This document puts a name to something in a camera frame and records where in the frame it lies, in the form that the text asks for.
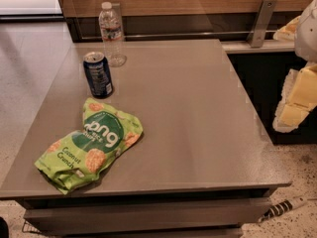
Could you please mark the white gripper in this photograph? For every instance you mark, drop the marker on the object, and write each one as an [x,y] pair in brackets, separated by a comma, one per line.
[307,34]

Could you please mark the green rice chip bag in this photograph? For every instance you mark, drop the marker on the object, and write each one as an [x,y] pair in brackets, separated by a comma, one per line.
[80,157]

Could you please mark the clear plastic water bottle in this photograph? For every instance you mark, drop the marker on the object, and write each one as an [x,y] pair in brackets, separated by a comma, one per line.
[111,34]

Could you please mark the grey cabinet drawer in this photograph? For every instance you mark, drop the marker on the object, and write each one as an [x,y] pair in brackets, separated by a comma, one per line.
[147,216]

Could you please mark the blue soda can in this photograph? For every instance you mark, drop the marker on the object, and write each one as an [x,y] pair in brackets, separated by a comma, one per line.
[98,74]

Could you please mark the grey metal bracket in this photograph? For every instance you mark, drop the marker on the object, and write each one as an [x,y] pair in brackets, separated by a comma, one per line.
[257,34]

